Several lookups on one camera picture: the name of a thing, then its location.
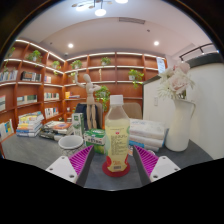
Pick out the dark blue chair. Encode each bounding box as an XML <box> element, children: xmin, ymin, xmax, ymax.
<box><xmin>74</xmin><ymin>102</ymin><xmax>104</xmax><ymax>130</ymax></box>

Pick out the stack of colourful books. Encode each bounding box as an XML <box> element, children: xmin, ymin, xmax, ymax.
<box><xmin>15</xmin><ymin>111</ymin><xmax>45</xmax><ymax>138</ymax></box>

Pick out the wooden artist mannequin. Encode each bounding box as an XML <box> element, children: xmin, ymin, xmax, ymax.
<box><xmin>73</xmin><ymin>73</ymin><xmax>102</xmax><ymax>130</ymax></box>

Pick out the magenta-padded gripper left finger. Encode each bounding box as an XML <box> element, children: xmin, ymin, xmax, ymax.
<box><xmin>45</xmin><ymin>144</ymin><xmax>95</xmax><ymax>188</ymax></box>

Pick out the beige chair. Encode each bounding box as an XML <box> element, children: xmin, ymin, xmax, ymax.
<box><xmin>121</xmin><ymin>102</ymin><xmax>143</xmax><ymax>120</ymax></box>

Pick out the white jug vase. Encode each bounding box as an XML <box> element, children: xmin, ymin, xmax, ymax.
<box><xmin>164</xmin><ymin>98</ymin><xmax>197</xmax><ymax>153</ymax></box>

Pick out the white mug with grey pattern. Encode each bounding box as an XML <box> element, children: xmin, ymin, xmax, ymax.
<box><xmin>58</xmin><ymin>134</ymin><xmax>86</xmax><ymax>158</ymax></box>

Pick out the wooden shelf unit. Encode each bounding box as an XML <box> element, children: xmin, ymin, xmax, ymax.
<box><xmin>0</xmin><ymin>39</ymin><xmax>168</xmax><ymax>141</ymax></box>

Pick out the ceiling air vent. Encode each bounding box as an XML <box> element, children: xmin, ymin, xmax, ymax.
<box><xmin>118</xmin><ymin>17</ymin><xmax>146</xmax><ymax>25</ymax></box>

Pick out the green tissue box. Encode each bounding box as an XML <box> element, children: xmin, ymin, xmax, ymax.
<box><xmin>83</xmin><ymin>128</ymin><xmax>108</xmax><ymax>155</ymax></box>

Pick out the white and green carton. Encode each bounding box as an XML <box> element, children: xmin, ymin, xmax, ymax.
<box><xmin>71</xmin><ymin>112</ymin><xmax>85</xmax><ymax>138</ymax></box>

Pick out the clear bottle with yellow drink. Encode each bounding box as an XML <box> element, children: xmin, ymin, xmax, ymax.
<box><xmin>104</xmin><ymin>94</ymin><xmax>131</xmax><ymax>173</ymax></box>

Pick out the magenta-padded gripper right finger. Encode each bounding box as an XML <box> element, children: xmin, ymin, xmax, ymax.
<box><xmin>133</xmin><ymin>144</ymin><xmax>182</xmax><ymax>187</ymax></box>

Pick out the branched ceiling lamp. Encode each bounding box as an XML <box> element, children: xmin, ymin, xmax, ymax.
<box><xmin>70</xmin><ymin>0</ymin><xmax>129</xmax><ymax>17</ymax></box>

